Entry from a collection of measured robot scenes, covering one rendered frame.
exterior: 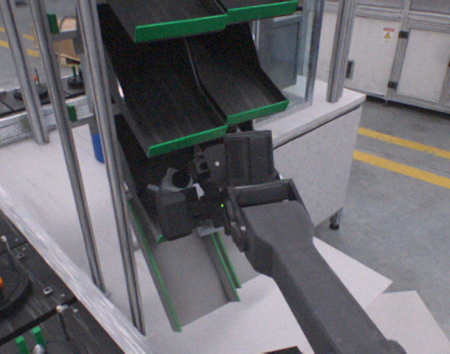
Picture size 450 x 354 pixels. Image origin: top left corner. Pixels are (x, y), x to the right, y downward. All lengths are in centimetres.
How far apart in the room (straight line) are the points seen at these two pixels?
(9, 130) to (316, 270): 164
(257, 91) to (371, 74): 384
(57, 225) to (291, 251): 104
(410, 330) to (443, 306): 136
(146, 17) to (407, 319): 85
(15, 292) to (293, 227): 70
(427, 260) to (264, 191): 224
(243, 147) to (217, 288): 45
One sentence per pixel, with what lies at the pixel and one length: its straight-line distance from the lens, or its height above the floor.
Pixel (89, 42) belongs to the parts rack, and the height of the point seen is 149.
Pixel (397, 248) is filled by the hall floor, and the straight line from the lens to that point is 268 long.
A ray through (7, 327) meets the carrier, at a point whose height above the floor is 97.
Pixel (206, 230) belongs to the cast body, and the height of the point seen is 123.
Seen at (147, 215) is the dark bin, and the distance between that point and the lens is 70.
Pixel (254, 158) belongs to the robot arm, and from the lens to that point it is 46.
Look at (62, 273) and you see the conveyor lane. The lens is 104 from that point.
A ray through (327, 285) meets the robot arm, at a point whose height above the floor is 139.
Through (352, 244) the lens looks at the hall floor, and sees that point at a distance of 262.
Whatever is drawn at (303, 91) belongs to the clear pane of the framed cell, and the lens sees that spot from 204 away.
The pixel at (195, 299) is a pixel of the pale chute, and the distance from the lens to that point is 85.
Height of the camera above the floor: 164
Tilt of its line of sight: 32 degrees down
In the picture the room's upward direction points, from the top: straight up
